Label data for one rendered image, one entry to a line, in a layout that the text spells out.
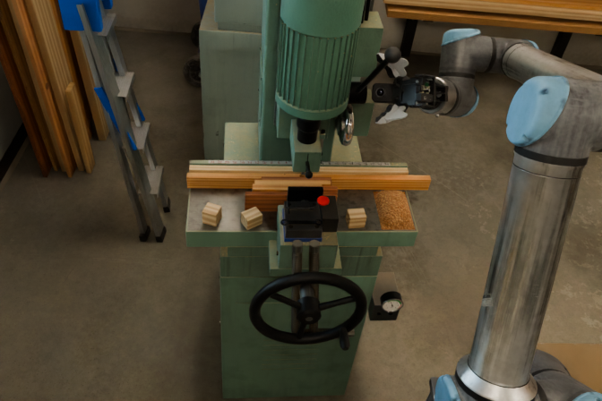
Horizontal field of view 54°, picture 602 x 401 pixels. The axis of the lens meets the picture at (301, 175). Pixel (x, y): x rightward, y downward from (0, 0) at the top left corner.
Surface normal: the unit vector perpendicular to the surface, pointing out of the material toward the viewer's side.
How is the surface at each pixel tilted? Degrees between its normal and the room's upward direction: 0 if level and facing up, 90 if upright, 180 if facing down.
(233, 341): 90
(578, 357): 45
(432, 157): 0
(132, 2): 90
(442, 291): 0
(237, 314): 90
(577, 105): 40
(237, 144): 0
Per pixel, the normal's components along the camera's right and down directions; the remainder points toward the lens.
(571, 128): -0.02, 0.34
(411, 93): -0.70, 0.01
